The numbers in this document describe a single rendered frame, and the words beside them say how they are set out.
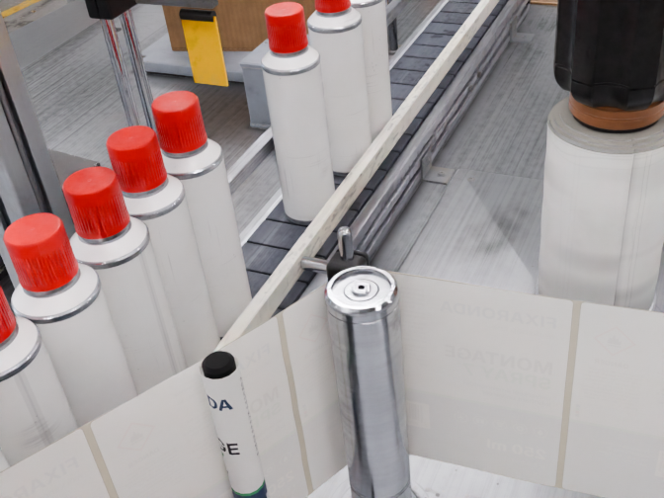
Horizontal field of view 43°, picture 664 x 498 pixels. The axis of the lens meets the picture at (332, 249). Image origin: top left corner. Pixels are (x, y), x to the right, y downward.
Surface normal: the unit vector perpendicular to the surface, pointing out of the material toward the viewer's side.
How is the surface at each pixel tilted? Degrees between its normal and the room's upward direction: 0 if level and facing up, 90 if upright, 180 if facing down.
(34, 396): 90
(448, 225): 0
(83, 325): 90
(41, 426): 90
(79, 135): 0
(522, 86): 0
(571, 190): 87
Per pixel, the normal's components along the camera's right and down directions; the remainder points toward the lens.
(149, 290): 0.81, 0.29
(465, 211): -0.10, -0.80
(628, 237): 0.11, 0.55
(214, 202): 0.63, 0.41
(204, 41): -0.40, 0.58
